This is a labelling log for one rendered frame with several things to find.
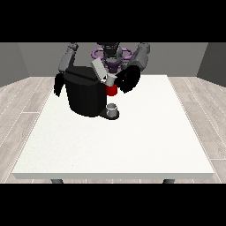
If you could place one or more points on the small grey coffee pod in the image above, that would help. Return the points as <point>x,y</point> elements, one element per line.
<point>111,79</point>

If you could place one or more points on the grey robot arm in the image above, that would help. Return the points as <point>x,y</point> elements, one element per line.
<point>67,58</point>
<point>140,57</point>

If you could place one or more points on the black coffee machine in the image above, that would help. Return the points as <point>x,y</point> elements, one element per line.
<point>85,92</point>

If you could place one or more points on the pale grey machine lid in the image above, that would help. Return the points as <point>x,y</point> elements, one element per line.
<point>98,69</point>

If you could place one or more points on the red pod holder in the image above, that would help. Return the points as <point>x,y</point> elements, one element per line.
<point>111,89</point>

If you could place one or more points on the small grey cup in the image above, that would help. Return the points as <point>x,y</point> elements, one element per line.
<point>112,109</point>

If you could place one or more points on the dark table leg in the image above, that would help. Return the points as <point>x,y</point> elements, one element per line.
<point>169,181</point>
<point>57,181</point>

